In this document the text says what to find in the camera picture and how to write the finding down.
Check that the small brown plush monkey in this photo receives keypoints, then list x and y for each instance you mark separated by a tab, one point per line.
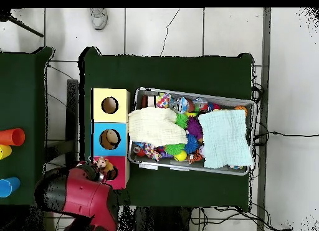
102	163

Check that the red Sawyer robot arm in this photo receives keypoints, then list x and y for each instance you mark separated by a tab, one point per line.
82	198

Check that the shallow mesh bin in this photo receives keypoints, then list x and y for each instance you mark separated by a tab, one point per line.
159	163

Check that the wooden box with three holes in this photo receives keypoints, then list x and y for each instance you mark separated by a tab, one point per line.
99	116

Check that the cream waffle cloth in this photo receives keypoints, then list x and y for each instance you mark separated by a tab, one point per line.
154	126

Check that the green spiky ball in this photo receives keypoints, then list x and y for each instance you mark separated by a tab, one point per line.
181	121
173	149

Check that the colourful polka dot paper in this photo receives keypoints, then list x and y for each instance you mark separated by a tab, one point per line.
163	100

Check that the clear packet with blue print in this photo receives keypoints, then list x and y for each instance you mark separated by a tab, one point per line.
180	104

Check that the purple spiky ball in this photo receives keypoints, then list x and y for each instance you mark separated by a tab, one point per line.
194	127

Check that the blue spiky ball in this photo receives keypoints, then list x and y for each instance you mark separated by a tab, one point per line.
191	143

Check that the yellow ball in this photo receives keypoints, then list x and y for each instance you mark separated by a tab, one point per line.
181	156

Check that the tiger plush toy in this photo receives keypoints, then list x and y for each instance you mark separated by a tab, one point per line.
194	156

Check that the dark green tablecloth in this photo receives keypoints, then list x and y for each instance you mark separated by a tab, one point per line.
22	91
162	71

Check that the mint waffle cloth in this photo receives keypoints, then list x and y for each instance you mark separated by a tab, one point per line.
224	138

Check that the black stand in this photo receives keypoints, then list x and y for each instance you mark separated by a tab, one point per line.
72	121

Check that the person's foot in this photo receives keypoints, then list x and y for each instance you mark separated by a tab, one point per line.
99	18

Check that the orange plastic cup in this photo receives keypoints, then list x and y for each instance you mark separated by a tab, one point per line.
12	136

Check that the yellow plastic cup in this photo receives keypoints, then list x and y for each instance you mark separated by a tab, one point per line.
4	151

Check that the blue plastic cup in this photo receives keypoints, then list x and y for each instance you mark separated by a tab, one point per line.
8	187

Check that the black tripod leg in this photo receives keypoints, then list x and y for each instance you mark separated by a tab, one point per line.
25	28

